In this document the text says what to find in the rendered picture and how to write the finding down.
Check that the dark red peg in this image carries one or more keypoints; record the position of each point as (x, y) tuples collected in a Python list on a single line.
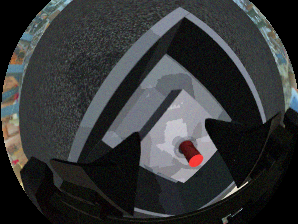
[(191, 154)]

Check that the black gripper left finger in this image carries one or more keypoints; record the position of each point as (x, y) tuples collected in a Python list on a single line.
[(114, 175)]

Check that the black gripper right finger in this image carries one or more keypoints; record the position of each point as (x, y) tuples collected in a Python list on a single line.
[(240, 145)]

